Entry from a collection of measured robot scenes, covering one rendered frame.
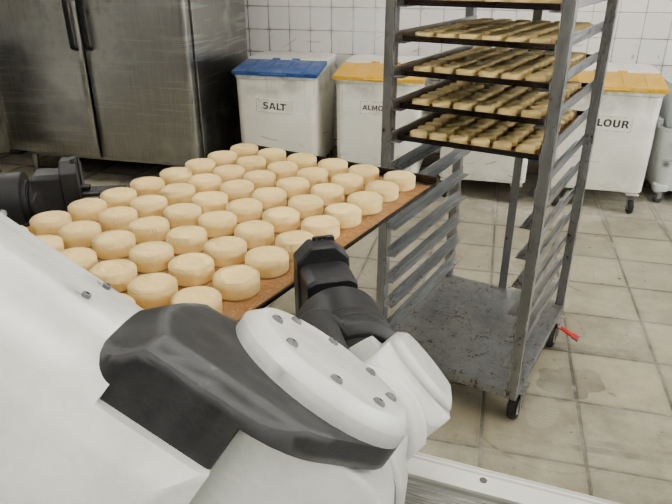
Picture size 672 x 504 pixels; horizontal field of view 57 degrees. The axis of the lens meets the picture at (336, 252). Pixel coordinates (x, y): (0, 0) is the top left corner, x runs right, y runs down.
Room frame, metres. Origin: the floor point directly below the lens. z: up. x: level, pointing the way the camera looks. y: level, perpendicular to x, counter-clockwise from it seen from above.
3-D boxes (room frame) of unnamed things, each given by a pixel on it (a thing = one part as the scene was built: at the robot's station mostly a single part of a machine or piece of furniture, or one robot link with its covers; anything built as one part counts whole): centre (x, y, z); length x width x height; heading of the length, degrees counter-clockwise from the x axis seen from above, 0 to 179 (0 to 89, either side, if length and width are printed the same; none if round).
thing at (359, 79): (3.97, -0.31, 0.38); 0.64 x 0.54 x 0.77; 166
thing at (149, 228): (0.72, 0.24, 1.01); 0.05 x 0.05 x 0.02
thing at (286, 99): (4.13, 0.31, 0.38); 0.64 x 0.54 x 0.77; 168
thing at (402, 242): (2.00, -0.33, 0.51); 0.64 x 0.03 x 0.03; 149
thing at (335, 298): (0.53, 0.01, 1.00); 0.12 x 0.10 x 0.13; 14
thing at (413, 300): (2.00, -0.33, 0.24); 0.64 x 0.03 x 0.03; 149
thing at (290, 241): (0.68, 0.05, 1.01); 0.05 x 0.05 x 0.02
